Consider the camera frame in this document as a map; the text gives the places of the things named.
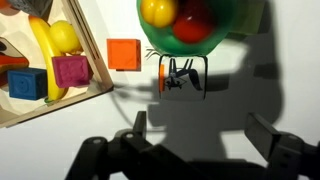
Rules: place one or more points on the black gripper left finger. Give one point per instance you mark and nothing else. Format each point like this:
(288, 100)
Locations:
(133, 150)

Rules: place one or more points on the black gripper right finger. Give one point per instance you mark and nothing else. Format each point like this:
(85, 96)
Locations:
(286, 150)

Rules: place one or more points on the black white checkered plush cube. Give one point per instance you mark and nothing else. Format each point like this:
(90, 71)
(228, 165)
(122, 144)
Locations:
(182, 80)

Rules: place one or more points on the wooden box tray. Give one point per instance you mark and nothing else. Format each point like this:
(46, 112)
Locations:
(100, 77)

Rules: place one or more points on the yellow toy lemon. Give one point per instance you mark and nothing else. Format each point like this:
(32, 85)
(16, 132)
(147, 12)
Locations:
(63, 35)

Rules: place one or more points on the yellow toy banana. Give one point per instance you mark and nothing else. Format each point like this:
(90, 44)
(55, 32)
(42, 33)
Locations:
(43, 50)

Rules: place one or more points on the red toy tomato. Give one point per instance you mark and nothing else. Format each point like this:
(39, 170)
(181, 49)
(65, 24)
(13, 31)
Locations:
(193, 28)

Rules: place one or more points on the yellow toy bell pepper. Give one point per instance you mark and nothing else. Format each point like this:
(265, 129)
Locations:
(158, 11)

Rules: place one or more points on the orange numbered plush cube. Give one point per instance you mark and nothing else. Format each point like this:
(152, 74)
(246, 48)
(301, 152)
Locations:
(11, 62)

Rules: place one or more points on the dark red toy fruit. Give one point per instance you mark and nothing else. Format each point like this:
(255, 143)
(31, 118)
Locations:
(197, 7)

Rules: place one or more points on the orange toy fruit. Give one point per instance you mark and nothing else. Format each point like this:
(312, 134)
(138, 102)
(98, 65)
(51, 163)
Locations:
(3, 3)

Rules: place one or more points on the green plastic bowl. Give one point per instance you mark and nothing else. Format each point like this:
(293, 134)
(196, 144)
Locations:
(186, 47)

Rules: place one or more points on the blue foam cube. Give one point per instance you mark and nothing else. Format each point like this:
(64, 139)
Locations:
(26, 84)

